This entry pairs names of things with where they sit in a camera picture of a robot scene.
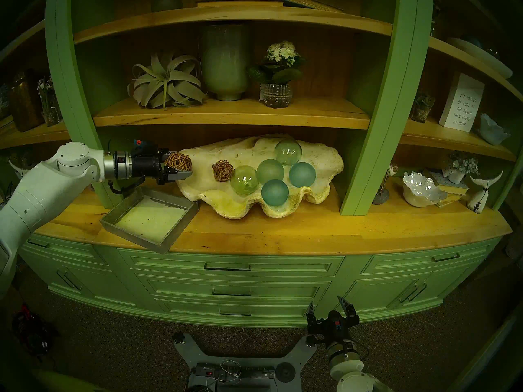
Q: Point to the black star knob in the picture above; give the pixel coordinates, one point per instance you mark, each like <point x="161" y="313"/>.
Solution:
<point x="311" y="341"/>
<point x="178" y="337"/>

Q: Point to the dark green sphere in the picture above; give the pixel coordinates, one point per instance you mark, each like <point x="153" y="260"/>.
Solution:
<point x="166" y="4"/>

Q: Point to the black round cap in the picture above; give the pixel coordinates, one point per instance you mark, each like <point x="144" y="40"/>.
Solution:
<point x="284" y="372"/>

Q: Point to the pale blue wavy bowl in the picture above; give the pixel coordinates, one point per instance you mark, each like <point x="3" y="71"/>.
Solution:
<point x="492" y="132"/>

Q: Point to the small bird figurine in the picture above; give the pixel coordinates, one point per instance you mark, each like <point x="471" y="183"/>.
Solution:
<point x="381" y="197"/>

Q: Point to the white flowers white pot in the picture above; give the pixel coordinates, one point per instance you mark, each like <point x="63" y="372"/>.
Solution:
<point x="455" y="176"/>

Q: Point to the clear green glass ball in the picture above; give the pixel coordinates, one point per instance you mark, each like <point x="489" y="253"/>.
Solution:
<point x="244" y="180"/>

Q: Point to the small flowers glass vase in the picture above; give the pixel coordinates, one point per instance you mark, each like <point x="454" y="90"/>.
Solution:
<point x="51" y="116"/>

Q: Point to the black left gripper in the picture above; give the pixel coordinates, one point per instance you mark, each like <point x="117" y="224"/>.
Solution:
<point x="146" y="165"/>

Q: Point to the tan cover book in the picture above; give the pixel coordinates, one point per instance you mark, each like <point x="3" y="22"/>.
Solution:
<point x="451" y="198"/>

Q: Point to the flat wooden board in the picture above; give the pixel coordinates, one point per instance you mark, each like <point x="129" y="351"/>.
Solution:
<point x="241" y="3"/>

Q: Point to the green wooden shelf cabinet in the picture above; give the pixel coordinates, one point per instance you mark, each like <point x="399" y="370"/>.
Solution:
<point x="269" y="268"/>

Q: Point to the dark teal glass ball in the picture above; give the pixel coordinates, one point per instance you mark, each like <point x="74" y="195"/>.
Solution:
<point x="472" y="41"/>

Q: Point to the white shell shaped bowl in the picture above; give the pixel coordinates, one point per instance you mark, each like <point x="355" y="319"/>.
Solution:
<point x="421" y="193"/>

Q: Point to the white flower plant glass pot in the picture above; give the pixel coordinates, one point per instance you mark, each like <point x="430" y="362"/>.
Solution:
<point x="277" y="96"/>

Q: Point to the frosted pale green glass ball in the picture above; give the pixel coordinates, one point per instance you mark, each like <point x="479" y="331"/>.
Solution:
<point x="270" y="170"/>

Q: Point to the brown wicker ball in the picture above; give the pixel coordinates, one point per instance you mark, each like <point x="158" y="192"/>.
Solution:
<point x="222" y="170"/>
<point x="178" y="160"/>

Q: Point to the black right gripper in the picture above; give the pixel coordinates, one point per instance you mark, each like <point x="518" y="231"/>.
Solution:
<point x="334" y="327"/>

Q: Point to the black power strip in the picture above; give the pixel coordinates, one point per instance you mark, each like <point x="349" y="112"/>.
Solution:
<point x="253" y="371"/>

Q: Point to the tall green ceramic vase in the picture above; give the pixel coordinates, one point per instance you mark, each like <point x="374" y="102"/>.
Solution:
<point x="224" y="60"/>

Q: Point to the grey green air plant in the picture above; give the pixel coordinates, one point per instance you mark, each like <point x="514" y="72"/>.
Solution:
<point x="167" y="81"/>

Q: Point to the grey square tray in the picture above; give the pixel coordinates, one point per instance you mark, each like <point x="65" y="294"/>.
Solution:
<point x="151" y="219"/>

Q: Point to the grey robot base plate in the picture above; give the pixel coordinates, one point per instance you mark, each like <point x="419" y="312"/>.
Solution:
<point x="188" y="352"/>

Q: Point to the black red floor device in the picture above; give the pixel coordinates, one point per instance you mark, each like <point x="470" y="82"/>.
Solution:
<point x="32" y="332"/>

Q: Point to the white whale tail figurine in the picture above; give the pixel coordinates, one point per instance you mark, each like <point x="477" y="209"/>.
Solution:
<point x="479" y="199"/>
<point x="20" y="171"/>

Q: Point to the grey cover book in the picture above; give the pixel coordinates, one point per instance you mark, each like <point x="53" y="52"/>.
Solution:
<point x="436" y="175"/>

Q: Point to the giant clam shell bowl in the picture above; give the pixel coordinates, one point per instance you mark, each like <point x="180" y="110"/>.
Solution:
<point x="200" y="187"/>

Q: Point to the frosted teal glass ball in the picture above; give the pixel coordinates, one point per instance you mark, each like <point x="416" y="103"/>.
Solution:
<point x="302" y="174"/>
<point x="275" y="192"/>

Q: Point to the brown glass bottle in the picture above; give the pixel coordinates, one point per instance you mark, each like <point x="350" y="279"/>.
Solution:
<point x="25" y="103"/>

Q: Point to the white beach quote sign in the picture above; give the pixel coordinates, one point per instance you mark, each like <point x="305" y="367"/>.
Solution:
<point x="461" y="103"/>

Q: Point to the large white dish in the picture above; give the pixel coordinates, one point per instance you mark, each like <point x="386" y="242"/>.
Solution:
<point x="482" y="57"/>

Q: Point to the small plant dark pot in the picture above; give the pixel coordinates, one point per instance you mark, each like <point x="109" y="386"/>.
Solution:
<point x="421" y="114"/>

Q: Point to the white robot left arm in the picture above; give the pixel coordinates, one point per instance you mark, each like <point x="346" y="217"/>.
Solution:
<point x="36" y="195"/>

